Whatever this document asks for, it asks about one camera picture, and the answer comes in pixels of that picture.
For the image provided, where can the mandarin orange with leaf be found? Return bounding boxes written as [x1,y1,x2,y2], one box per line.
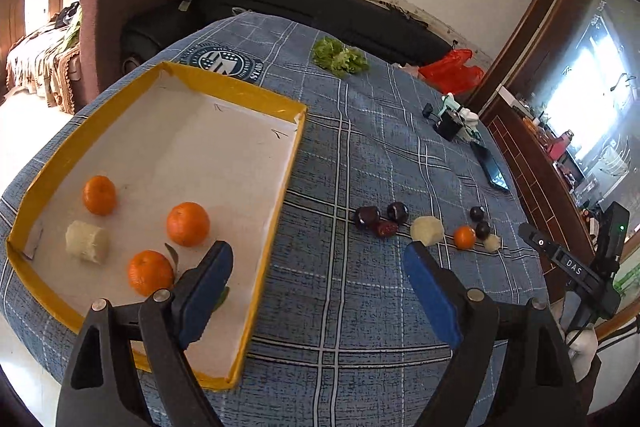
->
[127,249,176,297]

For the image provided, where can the small pale fruit piece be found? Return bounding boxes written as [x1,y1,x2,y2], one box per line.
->
[483,234,502,254]

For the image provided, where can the small dark plum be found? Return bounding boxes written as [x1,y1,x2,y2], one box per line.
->
[475,220,491,242]
[469,206,485,222]

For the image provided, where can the small mandarin orange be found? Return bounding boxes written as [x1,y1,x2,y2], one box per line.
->
[454,225,476,251]

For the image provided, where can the pale banana chunk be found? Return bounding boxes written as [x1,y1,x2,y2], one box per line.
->
[65,220,110,265]
[410,216,445,247]

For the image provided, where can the red date fruit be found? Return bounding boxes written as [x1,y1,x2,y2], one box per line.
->
[372,220,399,239]

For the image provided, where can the blue plaid tablecloth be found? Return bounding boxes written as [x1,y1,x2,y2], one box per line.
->
[0,11,551,427]

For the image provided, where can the wooden cabinet with mirror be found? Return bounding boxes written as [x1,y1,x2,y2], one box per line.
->
[466,0,640,338]

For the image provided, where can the yellow cardboard tray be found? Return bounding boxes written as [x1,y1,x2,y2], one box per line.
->
[6,62,307,391]

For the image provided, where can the red plastic bag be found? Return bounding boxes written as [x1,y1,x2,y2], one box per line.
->
[418,49,485,95]

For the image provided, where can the patterned covered couch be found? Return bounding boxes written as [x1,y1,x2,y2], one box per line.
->
[6,1,81,114]

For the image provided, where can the green lettuce bunch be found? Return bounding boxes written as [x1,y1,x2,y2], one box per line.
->
[311,37,369,79]

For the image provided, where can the black sofa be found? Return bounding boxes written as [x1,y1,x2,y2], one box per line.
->
[120,0,452,72]

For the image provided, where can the brown armchair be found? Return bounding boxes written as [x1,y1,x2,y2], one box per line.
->
[72,0,171,109]

